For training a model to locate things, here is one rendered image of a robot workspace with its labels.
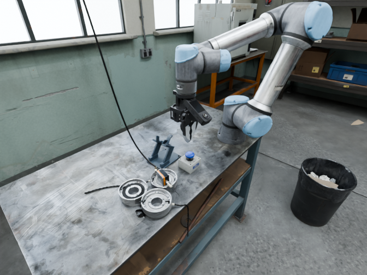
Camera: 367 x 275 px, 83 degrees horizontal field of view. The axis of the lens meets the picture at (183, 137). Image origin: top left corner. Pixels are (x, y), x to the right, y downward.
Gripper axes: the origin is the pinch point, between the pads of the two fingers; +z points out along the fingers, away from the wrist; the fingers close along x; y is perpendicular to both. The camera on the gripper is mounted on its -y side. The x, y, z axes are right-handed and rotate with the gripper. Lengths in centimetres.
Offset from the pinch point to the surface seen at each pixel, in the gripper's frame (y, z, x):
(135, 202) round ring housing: -0.8, 11.4, 29.1
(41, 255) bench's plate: 5, 14, 58
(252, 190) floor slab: -2, 94, -86
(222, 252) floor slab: -14, 94, -20
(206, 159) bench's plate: -2.1, 14.0, -9.6
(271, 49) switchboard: 112, 20, -352
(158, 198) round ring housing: -5.3, 11.9, 22.3
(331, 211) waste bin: -57, 75, -86
